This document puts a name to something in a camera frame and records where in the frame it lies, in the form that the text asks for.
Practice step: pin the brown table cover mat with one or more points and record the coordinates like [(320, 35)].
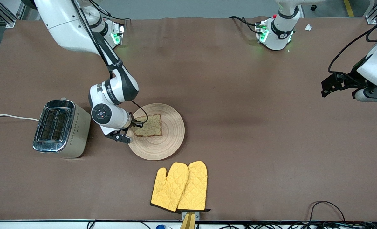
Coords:
[(207, 79)]

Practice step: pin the chrome and beige toaster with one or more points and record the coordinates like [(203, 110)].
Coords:
[(61, 130)]

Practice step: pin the slice of brown bread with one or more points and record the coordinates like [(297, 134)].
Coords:
[(152, 127)]

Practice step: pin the round wooden plate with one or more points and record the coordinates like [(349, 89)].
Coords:
[(163, 146)]

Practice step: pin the black caster wheel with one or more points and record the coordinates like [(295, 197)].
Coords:
[(313, 7)]

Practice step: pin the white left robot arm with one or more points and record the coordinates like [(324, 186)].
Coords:
[(279, 35)]

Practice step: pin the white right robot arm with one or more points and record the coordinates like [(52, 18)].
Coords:
[(64, 28)]

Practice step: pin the yellow wooden stand piece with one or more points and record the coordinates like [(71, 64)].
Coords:
[(188, 222)]

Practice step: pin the grey metal bracket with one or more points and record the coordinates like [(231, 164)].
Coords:
[(197, 214)]

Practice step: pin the yellow quilted oven mitt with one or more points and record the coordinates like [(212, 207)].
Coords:
[(195, 187), (167, 189)]

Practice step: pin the small white paper scrap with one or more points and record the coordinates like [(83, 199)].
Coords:
[(308, 27)]

